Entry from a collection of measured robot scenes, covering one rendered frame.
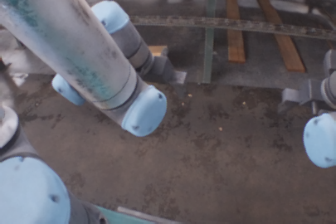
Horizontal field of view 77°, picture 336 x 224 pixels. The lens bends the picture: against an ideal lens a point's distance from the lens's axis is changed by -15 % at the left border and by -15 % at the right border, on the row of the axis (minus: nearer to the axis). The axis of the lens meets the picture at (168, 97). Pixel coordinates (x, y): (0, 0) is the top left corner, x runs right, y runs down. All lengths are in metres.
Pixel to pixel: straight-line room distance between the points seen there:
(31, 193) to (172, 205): 1.00
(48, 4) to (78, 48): 0.06
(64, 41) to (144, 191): 1.14
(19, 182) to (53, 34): 0.20
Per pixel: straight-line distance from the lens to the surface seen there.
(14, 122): 0.42
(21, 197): 0.34
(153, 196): 1.30
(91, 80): 0.27
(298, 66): 2.14
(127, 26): 0.46
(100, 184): 1.38
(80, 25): 0.23
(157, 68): 0.55
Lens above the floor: 1.21
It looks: 46 degrees down
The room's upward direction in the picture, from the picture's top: 4 degrees counter-clockwise
